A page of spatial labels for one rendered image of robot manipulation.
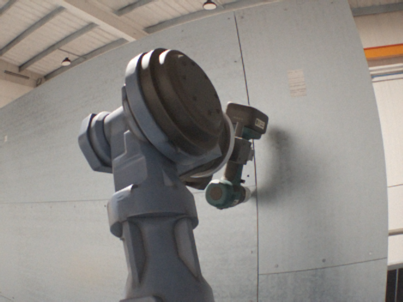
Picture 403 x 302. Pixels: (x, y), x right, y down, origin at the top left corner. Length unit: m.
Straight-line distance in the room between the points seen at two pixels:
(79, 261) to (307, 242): 0.86
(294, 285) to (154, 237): 0.62
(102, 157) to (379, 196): 0.68
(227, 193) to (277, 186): 0.20
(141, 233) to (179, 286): 0.09
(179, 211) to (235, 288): 0.64
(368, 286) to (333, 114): 0.49
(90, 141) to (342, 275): 0.71
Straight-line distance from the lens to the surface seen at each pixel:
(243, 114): 0.87
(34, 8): 10.13
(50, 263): 1.64
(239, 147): 0.77
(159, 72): 0.52
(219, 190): 0.87
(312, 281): 1.02
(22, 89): 13.29
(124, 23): 10.27
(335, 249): 0.99
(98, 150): 0.60
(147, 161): 0.52
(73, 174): 1.46
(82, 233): 1.43
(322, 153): 1.00
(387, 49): 9.76
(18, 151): 1.85
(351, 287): 1.01
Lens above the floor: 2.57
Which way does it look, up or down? 10 degrees up
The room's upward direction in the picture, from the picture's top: 3 degrees counter-clockwise
